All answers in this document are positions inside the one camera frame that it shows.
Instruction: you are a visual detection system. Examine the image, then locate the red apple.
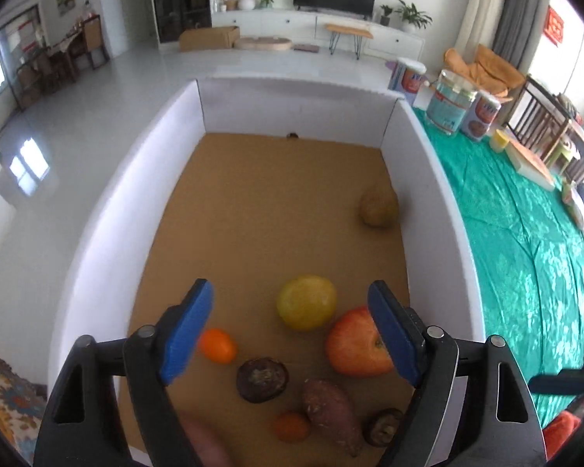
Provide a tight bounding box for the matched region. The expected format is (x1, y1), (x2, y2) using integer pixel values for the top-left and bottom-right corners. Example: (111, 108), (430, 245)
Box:
(325, 307), (394, 378)

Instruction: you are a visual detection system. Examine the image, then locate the dark avocado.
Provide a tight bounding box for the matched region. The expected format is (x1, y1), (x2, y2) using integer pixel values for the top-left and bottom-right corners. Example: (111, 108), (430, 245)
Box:
(362, 408), (404, 448)

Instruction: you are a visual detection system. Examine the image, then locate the orange tangerine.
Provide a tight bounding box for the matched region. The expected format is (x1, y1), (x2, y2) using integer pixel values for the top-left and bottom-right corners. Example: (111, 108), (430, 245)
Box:
(197, 328), (237, 365)

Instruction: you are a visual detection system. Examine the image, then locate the brown round pear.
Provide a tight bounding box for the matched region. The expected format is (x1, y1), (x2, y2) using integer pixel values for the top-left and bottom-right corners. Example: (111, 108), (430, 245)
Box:
(276, 274), (338, 331)

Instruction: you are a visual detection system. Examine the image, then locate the dark mangosteen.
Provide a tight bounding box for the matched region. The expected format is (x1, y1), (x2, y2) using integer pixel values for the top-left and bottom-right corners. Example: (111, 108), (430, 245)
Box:
(236, 357), (289, 404)

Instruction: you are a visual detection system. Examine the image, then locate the green tablecloth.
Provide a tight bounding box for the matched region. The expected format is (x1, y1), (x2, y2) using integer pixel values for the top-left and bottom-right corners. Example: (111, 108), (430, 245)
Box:
(415, 110), (584, 379)

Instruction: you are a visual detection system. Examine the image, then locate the brown sweet potato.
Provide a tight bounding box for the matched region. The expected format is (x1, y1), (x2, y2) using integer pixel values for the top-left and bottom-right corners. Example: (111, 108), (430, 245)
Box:
(301, 378), (364, 458)

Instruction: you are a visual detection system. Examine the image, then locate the white cardboard box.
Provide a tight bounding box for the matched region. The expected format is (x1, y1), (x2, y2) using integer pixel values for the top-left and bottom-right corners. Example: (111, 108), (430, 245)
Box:
(49, 77), (485, 466)

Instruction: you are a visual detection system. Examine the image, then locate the yellow lid small jar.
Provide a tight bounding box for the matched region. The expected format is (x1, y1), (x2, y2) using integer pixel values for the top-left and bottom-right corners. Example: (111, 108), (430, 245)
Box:
(488, 129), (510, 153)

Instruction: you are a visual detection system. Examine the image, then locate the right red-label tin can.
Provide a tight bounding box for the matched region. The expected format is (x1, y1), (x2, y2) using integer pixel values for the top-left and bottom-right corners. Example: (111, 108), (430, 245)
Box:
(459, 91), (501, 141)

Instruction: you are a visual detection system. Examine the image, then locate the red-label tin can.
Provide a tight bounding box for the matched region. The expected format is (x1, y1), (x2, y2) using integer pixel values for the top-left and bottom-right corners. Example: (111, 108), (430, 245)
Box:
(459, 91), (501, 141)
(387, 57), (427, 105)

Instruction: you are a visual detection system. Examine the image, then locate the wooden chair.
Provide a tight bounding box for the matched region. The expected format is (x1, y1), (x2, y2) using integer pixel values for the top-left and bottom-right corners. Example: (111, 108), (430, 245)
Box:
(503, 76), (584, 183)

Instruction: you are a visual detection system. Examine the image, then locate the clear glass jar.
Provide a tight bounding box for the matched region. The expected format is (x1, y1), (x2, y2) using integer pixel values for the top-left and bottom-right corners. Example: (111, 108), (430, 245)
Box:
(426, 70), (478, 134)

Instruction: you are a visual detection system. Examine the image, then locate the left red-label tin can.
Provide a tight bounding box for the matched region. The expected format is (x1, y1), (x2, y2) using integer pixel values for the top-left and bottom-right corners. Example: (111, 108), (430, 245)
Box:
(387, 57), (427, 105)

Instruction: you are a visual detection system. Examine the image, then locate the orange lounge chair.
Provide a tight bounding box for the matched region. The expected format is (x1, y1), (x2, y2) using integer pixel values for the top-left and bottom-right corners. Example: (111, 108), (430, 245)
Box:
(443, 44), (526, 104)

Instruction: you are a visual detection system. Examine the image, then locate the small wooden side table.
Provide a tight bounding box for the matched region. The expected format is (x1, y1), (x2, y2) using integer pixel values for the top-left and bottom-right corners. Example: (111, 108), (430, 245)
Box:
(325, 22), (375, 61)

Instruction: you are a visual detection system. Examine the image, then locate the small potted plant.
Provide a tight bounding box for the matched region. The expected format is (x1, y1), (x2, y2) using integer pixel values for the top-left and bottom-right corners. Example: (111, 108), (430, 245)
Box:
(380, 4), (394, 26)

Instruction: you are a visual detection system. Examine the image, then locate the large potted plant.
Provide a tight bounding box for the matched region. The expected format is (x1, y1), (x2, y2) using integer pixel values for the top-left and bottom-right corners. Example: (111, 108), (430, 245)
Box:
(396, 0), (433, 33)

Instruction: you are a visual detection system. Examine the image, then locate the grey curtain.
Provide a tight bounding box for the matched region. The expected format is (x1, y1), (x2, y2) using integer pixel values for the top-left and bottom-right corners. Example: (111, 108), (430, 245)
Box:
(493, 0), (550, 74)

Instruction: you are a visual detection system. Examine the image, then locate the cardboard box on floor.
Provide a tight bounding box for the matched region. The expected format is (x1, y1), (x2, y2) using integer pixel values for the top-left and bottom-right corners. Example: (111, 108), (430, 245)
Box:
(179, 26), (240, 52)

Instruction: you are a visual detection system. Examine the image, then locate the red wall decoration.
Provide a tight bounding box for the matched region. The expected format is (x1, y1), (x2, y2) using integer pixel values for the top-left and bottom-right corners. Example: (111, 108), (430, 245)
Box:
(543, 5), (565, 46)

